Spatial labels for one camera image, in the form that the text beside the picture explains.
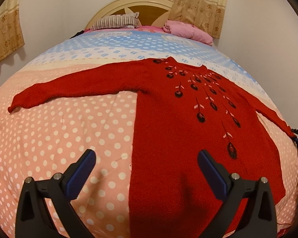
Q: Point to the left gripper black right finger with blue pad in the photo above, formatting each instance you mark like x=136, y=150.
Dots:
x=259, y=217

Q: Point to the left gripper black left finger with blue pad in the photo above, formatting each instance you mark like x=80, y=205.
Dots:
x=33, y=218

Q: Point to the red knitted sweater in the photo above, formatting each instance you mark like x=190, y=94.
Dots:
x=181, y=110

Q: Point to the polka dot bed cover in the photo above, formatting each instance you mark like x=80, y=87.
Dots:
x=45, y=139

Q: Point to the pink folded blanket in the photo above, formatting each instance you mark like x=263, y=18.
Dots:
x=188, y=31

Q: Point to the beige curtain at left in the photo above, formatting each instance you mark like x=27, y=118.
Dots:
x=11, y=37

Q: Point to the cream wooden headboard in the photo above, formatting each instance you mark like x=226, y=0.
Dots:
x=151, y=12

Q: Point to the striped pillow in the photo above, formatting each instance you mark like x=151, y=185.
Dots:
x=117, y=21

